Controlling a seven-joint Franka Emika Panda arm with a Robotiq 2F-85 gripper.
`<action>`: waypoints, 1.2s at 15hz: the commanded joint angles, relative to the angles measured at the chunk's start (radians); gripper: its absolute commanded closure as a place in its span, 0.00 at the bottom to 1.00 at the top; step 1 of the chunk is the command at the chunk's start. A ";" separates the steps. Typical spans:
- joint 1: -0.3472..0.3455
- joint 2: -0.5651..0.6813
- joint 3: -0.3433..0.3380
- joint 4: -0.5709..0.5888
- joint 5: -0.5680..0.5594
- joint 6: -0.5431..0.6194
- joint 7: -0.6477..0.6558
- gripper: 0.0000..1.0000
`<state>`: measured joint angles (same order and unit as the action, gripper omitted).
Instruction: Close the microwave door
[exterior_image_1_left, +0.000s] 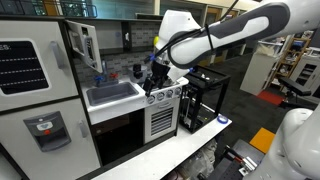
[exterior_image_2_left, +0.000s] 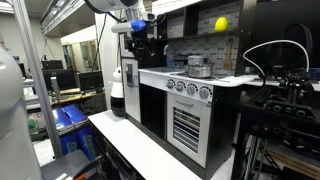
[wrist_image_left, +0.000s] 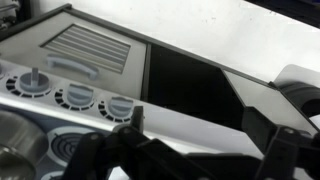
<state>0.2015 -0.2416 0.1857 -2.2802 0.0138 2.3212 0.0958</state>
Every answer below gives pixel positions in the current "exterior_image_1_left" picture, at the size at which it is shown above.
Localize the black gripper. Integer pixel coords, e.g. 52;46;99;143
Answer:
143;60;172;98

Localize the oven door with striped vent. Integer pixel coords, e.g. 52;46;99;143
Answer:
143;97;181;145

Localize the fridge door with chalkboard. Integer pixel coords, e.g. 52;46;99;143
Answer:
0;19;79;113

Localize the fridge door with ice dispenser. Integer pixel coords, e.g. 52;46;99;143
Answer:
0;97;102;180

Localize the black toy coffee machine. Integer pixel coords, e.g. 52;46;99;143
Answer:
128;63;148;84

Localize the gray toy sink basin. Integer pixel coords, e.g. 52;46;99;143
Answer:
85;81;140;107

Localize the gray toy faucet spout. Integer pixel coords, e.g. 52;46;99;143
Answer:
100;59;110;83

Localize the white toy play kitchen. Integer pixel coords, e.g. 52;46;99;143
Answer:
0;14;191;180

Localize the blue tape roll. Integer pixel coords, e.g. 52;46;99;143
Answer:
216;114;230;125

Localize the white crumpled plastic bag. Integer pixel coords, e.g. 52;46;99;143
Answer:
181;139;218;180

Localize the white background cabinet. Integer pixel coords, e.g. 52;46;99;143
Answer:
239;49;280;97

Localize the black perforated equipment plate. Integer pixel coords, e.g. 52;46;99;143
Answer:
213;139;265;180

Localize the red floor mat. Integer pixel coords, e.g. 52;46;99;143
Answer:
256;89;286;107

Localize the gray toy ice dispenser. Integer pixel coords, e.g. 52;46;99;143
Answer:
23;110;73;153

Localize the yellow floor mat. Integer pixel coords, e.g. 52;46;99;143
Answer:
249;127;277;154

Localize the black padded bench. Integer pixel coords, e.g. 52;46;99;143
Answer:
278;76;313;109

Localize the wooden storage shelf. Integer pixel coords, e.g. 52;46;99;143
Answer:
266;31;316;88

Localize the translucent oven door handle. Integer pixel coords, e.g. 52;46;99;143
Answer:
157;101;173;110

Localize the black metal frame rack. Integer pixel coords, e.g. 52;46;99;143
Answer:
178;65;232;134

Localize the gray dispenser fridge door handle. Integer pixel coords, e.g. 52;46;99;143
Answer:
78;119;89;139

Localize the gray chalkboard fridge door handle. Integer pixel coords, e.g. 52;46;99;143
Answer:
49;40;66;70

